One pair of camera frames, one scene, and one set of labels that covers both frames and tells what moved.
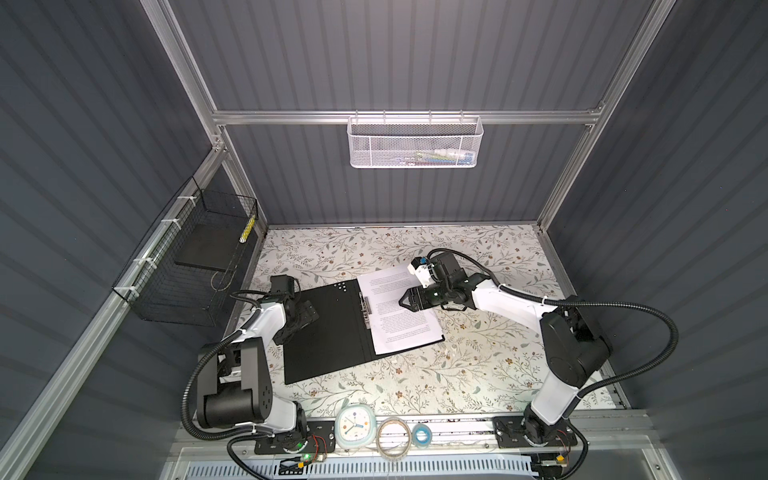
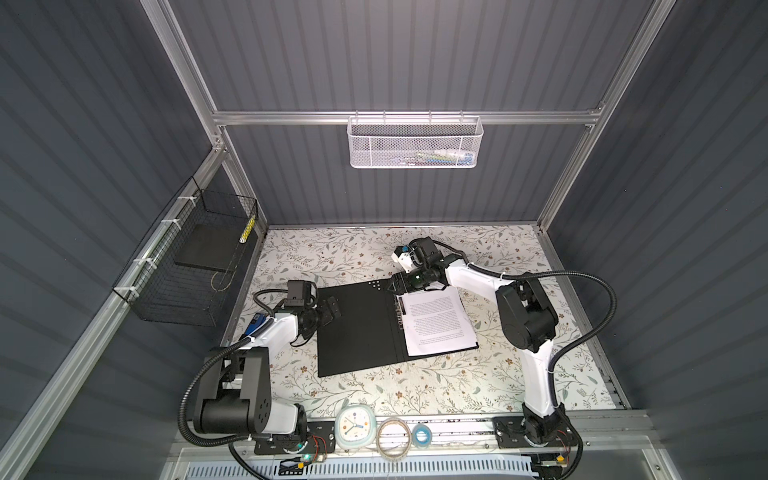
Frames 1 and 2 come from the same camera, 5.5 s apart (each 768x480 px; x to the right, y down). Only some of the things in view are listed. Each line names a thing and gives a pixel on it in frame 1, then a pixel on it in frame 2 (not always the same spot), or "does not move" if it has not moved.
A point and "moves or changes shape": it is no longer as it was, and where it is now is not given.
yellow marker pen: x=247 y=229 does not move
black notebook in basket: x=212 y=246 does not move
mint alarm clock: x=355 y=425 does not move
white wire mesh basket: x=415 y=142 does not move
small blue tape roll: x=422 y=435 does not move
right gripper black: x=416 y=295 to x=402 y=284
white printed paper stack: x=393 y=326 to x=435 y=321
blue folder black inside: x=338 y=338 moves or changes shape
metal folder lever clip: x=366 y=309 to x=400 y=310
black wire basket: x=188 y=268 does not move
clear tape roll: x=394 y=438 does not move
